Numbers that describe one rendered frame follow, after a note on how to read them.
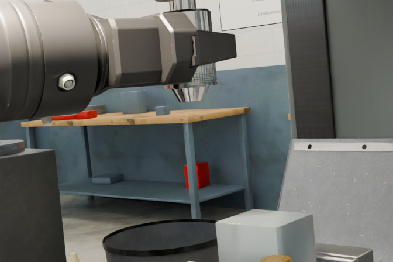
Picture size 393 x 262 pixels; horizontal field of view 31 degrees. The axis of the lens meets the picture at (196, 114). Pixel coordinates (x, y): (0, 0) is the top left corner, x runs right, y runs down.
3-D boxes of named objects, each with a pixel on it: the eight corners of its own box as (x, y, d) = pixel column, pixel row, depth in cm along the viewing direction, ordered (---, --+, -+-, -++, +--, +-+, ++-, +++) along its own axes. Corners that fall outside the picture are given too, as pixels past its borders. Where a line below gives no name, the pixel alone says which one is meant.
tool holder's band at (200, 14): (148, 27, 62) (147, 16, 62) (196, 24, 64) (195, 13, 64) (171, 21, 57) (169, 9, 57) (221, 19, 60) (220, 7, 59)
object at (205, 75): (154, 90, 62) (148, 27, 62) (202, 85, 64) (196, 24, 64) (176, 89, 58) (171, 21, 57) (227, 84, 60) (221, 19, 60)
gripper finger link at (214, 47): (232, 65, 61) (172, 69, 57) (229, 27, 60) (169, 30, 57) (244, 64, 59) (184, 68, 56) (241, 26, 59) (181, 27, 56)
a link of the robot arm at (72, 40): (196, -15, 54) (50, -17, 46) (206, 111, 54) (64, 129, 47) (113, 6, 64) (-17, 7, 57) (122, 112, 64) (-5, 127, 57)
